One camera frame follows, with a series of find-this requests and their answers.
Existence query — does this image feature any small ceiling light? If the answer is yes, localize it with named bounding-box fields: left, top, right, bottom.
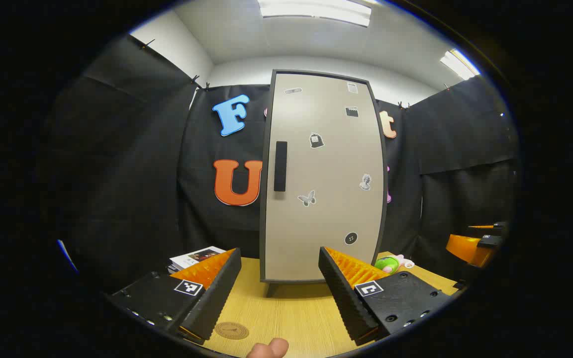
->
left=440, top=48, right=481, bottom=81

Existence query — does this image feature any long ceiling light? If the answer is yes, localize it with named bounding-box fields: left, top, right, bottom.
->
left=258, top=0, right=372, bottom=27

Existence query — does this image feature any white book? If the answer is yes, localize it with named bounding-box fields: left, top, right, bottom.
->
left=169, top=246, right=226, bottom=274

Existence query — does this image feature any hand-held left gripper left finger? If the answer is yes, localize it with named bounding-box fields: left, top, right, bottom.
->
left=107, top=248, right=242, bottom=345

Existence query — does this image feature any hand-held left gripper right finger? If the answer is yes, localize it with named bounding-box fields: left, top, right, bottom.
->
left=318, top=246, right=452, bottom=347

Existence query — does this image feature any black door handle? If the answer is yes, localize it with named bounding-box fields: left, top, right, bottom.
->
left=274, top=141, right=287, bottom=192

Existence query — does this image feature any grey cabinet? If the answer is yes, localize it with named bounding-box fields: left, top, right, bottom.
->
left=258, top=69, right=389, bottom=299

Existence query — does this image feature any beige cabinet door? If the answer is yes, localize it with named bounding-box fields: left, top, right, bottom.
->
left=260, top=71, right=387, bottom=283

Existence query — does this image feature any black backdrop cloth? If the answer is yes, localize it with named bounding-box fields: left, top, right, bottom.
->
left=43, top=35, right=518, bottom=299

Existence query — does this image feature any green and pink toy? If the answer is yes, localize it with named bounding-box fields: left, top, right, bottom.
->
left=375, top=254, right=415, bottom=275

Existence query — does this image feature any round brown coaster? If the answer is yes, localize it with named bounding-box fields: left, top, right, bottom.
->
left=215, top=322, right=250, bottom=340

